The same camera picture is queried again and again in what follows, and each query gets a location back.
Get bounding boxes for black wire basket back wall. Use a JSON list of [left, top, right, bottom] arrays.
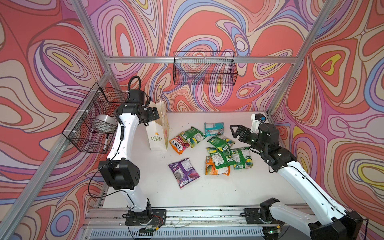
[[173, 50, 238, 86]]

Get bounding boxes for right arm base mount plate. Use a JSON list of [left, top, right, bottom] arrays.
[[240, 208, 272, 225]]

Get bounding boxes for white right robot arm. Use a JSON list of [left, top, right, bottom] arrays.
[[230, 114, 364, 240]]

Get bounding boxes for silver tape roll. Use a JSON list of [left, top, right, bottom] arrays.
[[96, 114, 118, 126]]

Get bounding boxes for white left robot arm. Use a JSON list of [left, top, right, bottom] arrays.
[[98, 76, 160, 225]]

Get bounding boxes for black wire basket wall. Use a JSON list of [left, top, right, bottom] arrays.
[[173, 50, 238, 86], [63, 83, 128, 154]]

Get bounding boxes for red Fox's candy bag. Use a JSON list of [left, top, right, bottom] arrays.
[[169, 135, 190, 155]]

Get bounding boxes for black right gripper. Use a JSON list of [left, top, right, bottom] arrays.
[[229, 125, 267, 154]]

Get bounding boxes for white paper bag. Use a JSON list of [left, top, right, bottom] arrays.
[[146, 101, 170, 151]]

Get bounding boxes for teal snack bag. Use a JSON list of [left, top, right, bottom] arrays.
[[205, 122, 224, 137]]

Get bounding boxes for aluminium frame post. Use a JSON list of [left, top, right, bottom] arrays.
[[266, 0, 338, 117]]

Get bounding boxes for green snack bag rainbow print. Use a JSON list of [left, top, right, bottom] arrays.
[[230, 147, 254, 170]]

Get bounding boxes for orange snack bag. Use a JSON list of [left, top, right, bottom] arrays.
[[205, 156, 231, 176]]

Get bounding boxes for black wire basket left wall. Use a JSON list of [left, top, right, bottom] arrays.
[[63, 83, 128, 154]]

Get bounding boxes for green snack bag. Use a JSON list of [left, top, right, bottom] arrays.
[[208, 135, 235, 152], [181, 127, 206, 148], [207, 147, 236, 169]]

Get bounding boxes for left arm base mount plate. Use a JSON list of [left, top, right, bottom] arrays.
[[122, 209, 167, 227]]

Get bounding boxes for purple Fox's berries candy bag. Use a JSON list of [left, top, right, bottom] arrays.
[[168, 158, 200, 189]]

